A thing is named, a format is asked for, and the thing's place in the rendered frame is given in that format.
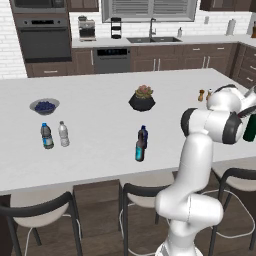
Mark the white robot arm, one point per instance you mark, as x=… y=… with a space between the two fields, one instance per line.
x=195 y=160

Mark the dark blue-capped bottle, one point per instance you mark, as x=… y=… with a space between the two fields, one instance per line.
x=144 y=133

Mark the dark bottle with blue label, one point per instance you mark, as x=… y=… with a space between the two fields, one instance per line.
x=140 y=151

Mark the succulent in black pot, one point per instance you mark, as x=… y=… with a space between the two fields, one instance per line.
x=142 y=100

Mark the clear white-capped plastic bottle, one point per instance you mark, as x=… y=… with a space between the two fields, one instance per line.
x=63 y=135

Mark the grey dishwasher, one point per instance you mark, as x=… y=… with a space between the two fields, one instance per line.
x=111 y=60

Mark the black stool with cream seat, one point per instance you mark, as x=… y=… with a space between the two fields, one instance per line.
x=238 y=181
x=36 y=216
x=143 y=196

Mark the brown pepper shaker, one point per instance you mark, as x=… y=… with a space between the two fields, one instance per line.
x=201 y=96

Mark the blue-capped plastic water bottle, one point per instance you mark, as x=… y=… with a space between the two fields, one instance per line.
x=47 y=137

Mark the grey bowl of blueberries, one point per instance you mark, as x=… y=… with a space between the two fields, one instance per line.
x=44 y=106

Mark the pale salt shaker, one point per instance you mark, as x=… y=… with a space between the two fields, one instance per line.
x=208 y=95

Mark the brown base cupboards run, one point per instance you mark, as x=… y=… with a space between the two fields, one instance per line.
x=180 y=58

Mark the grey sink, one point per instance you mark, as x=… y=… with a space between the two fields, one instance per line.
x=154 y=39

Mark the grey tap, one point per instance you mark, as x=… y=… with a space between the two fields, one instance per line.
x=151 y=28

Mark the silver coffee machine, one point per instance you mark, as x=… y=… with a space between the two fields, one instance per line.
x=87 y=29

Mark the pale soap dispenser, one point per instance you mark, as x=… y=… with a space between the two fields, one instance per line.
x=180 y=32

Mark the window with grey blinds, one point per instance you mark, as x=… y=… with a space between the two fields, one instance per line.
x=149 y=9

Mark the white paper towel roll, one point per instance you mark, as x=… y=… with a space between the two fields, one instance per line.
x=230 y=27

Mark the grey microwave oven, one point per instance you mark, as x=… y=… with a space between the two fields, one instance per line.
x=38 y=5

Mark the brown bottle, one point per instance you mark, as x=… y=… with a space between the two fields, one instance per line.
x=254 y=30

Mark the grey wall oven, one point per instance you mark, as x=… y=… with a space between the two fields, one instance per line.
x=44 y=40

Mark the brown wall cupboard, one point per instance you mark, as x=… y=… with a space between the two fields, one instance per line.
x=226 y=4
x=82 y=5

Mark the white wall outlet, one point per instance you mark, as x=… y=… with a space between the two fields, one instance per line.
x=206 y=20

